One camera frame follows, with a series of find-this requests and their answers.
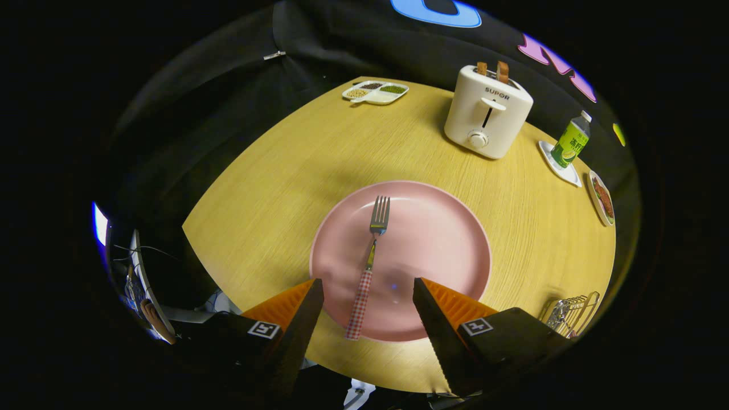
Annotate pink round plate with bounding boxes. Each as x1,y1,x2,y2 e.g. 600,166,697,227
309,181,492,343

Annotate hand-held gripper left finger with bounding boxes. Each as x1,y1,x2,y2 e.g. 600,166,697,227
171,278,325,399

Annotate checkered handle metal fork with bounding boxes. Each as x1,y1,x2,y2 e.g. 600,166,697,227
345,195,391,341

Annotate metal wire basket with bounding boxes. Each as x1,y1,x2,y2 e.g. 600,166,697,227
538,292,600,339

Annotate white divided bean dish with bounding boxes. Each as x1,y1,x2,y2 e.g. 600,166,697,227
342,81,409,106

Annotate white plate of food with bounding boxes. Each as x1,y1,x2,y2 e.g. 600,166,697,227
588,170,616,227

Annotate white toaster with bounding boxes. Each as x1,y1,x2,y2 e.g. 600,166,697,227
444,64,534,160

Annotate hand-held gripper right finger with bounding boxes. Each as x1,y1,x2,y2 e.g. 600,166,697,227
413,277,573,397

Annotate red meat slices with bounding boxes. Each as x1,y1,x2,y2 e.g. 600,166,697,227
593,178,613,218

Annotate green label drink bottle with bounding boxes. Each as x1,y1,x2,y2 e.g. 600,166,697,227
550,110,592,170

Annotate white square coaster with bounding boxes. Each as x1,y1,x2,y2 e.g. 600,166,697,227
538,140,583,188

